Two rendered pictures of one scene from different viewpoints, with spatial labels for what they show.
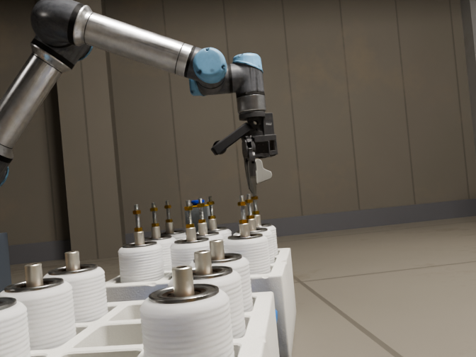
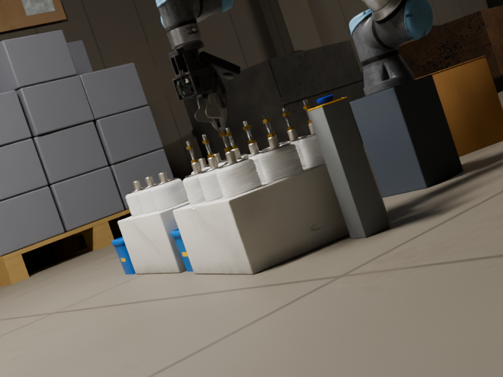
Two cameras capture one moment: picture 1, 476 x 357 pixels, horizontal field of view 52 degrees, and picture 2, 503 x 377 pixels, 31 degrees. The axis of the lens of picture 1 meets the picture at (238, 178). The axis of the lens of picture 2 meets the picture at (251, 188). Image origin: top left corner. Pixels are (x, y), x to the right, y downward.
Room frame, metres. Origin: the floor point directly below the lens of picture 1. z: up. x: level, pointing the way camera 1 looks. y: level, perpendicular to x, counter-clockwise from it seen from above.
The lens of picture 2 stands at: (3.11, -1.17, 0.30)
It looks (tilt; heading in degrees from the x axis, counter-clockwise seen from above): 3 degrees down; 148
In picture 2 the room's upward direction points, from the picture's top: 19 degrees counter-clockwise
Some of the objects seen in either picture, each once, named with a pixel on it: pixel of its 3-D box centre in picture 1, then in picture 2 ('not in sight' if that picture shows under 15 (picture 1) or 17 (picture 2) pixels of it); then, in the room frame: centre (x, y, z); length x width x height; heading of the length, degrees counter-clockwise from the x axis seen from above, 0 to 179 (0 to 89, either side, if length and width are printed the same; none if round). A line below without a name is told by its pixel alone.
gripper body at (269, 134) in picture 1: (257, 136); (194, 71); (1.29, -0.06, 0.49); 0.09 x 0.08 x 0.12; 98
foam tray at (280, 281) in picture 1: (209, 302); (276, 214); (1.19, 0.10, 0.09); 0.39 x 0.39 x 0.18; 82
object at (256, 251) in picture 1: (248, 279); (209, 206); (1.05, 0.00, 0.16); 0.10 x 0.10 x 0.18
